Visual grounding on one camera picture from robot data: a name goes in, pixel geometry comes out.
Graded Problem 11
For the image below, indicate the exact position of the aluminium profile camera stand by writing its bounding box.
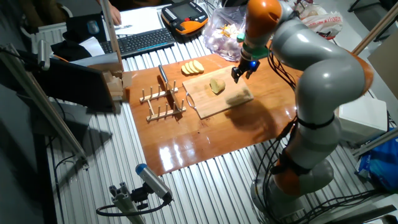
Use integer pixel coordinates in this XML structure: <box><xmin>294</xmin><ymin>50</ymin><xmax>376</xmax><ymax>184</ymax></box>
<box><xmin>108</xmin><ymin>182</ymin><xmax>147</xmax><ymax>224</ymax></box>

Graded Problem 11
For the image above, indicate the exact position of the steel cleaver knife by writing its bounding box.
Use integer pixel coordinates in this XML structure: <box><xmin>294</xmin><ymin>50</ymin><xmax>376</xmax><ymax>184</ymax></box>
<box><xmin>157</xmin><ymin>64</ymin><xmax>185</xmax><ymax>113</ymax></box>

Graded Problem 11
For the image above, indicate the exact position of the grey computer mouse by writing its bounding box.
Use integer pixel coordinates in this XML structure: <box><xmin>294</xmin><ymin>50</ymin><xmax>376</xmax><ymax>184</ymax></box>
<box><xmin>86</xmin><ymin>20</ymin><xmax>100</xmax><ymax>35</ymax></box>

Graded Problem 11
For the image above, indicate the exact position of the brown cardboard box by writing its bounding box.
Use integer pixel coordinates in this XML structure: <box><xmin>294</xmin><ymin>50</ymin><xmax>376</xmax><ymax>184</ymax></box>
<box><xmin>70</xmin><ymin>51</ymin><xmax>133</xmax><ymax>102</ymax></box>

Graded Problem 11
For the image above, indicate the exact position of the black computer keyboard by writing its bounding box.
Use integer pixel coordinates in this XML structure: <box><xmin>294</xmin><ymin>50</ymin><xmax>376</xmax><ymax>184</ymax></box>
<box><xmin>99</xmin><ymin>27</ymin><xmax>177</xmax><ymax>59</ymax></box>

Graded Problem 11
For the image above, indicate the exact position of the black camera cable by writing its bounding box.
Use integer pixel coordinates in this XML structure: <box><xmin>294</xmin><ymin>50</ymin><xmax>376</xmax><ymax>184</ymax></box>
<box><xmin>95</xmin><ymin>198</ymin><xmax>170</xmax><ymax>217</ymax></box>

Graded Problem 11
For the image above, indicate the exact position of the orange black teach pendant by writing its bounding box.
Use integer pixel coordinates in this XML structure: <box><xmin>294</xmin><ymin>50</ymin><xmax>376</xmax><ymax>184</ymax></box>
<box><xmin>160</xmin><ymin>0</ymin><xmax>210</xmax><ymax>35</ymax></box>

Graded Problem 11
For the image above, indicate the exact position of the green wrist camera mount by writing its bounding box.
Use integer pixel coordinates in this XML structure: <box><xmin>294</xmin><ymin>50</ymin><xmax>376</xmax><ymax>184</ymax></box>
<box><xmin>236</xmin><ymin>32</ymin><xmax>270</xmax><ymax>60</ymax></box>

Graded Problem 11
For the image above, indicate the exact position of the black flat monitor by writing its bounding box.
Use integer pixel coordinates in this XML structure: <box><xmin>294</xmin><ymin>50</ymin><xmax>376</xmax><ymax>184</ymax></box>
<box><xmin>18</xmin><ymin>51</ymin><xmax>116</xmax><ymax>113</ymax></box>

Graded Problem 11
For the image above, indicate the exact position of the white plastic drawer box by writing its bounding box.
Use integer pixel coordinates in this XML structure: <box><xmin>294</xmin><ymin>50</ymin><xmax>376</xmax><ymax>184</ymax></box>
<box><xmin>335</xmin><ymin>96</ymin><xmax>389</xmax><ymax>144</ymax></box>

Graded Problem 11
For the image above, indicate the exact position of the aluminium frame beam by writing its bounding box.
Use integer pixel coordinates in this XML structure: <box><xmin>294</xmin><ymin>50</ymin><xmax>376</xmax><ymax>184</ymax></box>
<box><xmin>353</xmin><ymin>129</ymin><xmax>398</xmax><ymax>158</ymax></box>

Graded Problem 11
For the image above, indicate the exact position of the wooden cutting board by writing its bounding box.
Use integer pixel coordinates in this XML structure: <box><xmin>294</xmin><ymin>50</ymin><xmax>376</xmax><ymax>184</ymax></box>
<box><xmin>182</xmin><ymin>64</ymin><xmax>255</xmax><ymax>120</ymax></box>

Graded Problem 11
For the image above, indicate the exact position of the clear plastic bag of scraps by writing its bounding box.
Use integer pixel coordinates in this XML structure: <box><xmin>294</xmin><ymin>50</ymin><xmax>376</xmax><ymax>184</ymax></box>
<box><xmin>201</xmin><ymin>6</ymin><xmax>249</xmax><ymax>62</ymax></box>

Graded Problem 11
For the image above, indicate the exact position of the tan diagonal frame beam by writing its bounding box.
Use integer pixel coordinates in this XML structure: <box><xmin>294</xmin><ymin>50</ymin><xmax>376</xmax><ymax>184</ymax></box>
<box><xmin>351</xmin><ymin>1</ymin><xmax>398</xmax><ymax>57</ymax></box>

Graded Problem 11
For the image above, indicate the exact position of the black round object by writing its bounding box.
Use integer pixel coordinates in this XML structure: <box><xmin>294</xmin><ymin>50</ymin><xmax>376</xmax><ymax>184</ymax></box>
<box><xmin>221</xmin><ymin>0</ymin><xmax>249</xmax><ymax>7</ymax></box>

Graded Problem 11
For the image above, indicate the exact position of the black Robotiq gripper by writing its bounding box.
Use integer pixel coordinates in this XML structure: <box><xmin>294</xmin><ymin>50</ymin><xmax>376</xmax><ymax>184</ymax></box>
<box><xmin>231</xmin><ymin>58</ymin><xmax>261</xmax><ymax>85</ymax></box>

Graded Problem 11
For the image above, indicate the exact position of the wooden peg dish rack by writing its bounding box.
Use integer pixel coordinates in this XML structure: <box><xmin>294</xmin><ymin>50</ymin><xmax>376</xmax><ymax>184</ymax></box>
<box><xmin>139</xmin><ymin>80</ymin><xmax>187</xmax><ymax>122</ymax></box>

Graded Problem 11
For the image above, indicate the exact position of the white red plastic bag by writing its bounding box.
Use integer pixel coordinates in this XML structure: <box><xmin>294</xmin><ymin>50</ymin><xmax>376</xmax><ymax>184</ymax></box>
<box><xmin>285</xmin><ymin>0</ymin><xmax>344</xmax><ymax>40</ymax></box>

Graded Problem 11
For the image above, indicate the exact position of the white paper sheet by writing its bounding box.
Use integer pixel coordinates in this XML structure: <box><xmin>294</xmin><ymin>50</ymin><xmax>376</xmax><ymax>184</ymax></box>
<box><xmin>113</xmin><ymin>6</ymin><xmax>169</xmax><ymax>35</ymax></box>

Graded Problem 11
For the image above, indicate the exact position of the large glossy brown wooden board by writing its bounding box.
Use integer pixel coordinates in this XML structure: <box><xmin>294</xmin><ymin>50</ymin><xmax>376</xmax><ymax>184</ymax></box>
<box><xmin>126</xmin><ymin>52</ymin><xmax>304</xmax><ymax>177</ymax></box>

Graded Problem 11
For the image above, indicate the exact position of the black camera clamp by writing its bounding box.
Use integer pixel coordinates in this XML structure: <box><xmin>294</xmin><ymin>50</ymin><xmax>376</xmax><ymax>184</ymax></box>
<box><xmin>130</xmin><ymin>183</ymin><xmax>150</xmax><ymax>211</ymax></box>

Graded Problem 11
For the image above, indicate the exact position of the grey metal frame beam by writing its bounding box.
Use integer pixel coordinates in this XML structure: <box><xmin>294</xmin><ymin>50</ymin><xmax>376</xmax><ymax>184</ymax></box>
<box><xmin>0</xmin><ymin>43</ymin><xmax>90</xmax><ymax>169</ymax></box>

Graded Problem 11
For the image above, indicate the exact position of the silver cylindrical camera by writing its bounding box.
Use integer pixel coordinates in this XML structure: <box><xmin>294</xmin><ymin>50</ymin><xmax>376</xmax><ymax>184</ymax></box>
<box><xmin>37</xmin><ymin>39</ymin><xmax>50</xmax><ymax>71</ymax></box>

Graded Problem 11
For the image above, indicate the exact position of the person's bare hand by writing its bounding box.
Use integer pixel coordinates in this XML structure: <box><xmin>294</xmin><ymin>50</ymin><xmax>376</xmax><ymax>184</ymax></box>
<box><xmin>108</xmin><ymin>4</ymin><xmax>123</xmax><ymax>26</ymax></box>

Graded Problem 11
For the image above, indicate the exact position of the black cloth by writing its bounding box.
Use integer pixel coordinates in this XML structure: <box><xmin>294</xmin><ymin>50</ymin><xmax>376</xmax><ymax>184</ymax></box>
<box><xmin>50</xmin><ymin>39</ymin><xmax>93</xmax><ymax>62</ymax></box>

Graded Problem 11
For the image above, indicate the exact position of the blue plastic bag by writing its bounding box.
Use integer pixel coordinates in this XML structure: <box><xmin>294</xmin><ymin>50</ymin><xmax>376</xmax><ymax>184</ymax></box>
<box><xmin>355</xmin><ymin>129</ymin><xmax>398</xmax><ymax>192</ymax></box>

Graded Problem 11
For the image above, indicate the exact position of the light wooden post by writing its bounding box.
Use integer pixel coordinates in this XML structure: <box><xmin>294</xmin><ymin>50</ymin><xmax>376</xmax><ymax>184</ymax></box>
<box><xmin>99</xmin><ymin>0</ymin><xmax>124</xmax><ymax>71</ymax></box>

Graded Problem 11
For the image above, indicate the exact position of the black mouse pad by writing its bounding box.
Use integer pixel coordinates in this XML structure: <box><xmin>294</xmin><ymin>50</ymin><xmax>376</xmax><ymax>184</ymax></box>
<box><xmin>65</xmin><ymin>14</ymin><xmax>108</xmax><ymax>44</ymax></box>

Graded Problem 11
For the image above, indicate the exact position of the silver camera with blue cap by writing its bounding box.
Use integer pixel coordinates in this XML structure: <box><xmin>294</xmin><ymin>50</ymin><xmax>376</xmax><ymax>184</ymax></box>
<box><xmin>135</xmin><ymin>163</ymin><xmax>174</xmax><ymax>202</ymax></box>

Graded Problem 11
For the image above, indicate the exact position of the white ribbed panel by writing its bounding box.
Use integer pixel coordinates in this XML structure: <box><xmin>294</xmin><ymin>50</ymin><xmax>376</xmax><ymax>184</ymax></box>
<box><xmin>20</xmin><ymin>23</ymin><xmax>68</xmax><ymax>54</ymax></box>

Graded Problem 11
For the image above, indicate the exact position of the folded white paper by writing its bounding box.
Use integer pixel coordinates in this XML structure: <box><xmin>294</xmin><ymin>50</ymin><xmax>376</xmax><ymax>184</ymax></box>
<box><xmin>79</xmin><ymin>36</ymin><xmax>106</xmax><ymax>57</ymax></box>

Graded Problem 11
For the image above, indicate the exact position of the half potato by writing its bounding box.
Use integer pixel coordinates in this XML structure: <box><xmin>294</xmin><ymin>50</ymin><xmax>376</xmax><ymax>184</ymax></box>
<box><xmin>209</xmin><ymin>77</ymin><xmax>226</xmax><ymax>95</ymax></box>

